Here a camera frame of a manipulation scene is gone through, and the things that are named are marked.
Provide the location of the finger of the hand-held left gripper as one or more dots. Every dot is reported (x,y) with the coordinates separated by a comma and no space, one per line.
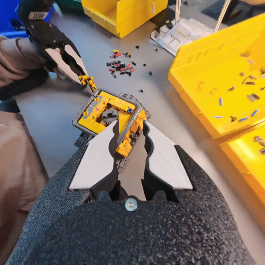
(76,58)
(62,64)

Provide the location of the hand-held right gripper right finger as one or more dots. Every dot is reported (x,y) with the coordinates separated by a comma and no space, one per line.
(167,165)

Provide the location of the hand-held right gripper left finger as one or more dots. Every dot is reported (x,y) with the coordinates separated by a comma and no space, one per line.
(93,165)

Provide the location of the yellow brick arm piece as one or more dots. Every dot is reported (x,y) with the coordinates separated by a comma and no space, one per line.
(87,80)

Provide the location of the yellow tracked toy robot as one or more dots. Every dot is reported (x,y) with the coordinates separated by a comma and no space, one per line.
(103,107)

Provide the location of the grey desk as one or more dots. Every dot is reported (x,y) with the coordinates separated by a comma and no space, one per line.
(54,116)

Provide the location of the blue plastic bin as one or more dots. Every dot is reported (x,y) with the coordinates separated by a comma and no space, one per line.
(8,16)

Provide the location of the green plastic bin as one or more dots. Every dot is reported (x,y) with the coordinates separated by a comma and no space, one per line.
(68,3)

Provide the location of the scattered small building pieces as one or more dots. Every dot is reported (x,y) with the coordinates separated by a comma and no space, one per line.
(120,64)

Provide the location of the black armrest pad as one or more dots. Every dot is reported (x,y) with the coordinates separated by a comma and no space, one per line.
(25,89)

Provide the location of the person's beige sweatshirt torso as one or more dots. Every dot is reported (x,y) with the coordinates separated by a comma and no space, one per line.
(16,174)

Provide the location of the small pieces inside bin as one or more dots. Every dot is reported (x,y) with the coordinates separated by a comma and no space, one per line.
(258,139)
(253,97)

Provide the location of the white instruction sheet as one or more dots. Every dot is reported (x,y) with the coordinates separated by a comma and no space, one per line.
(186,37)

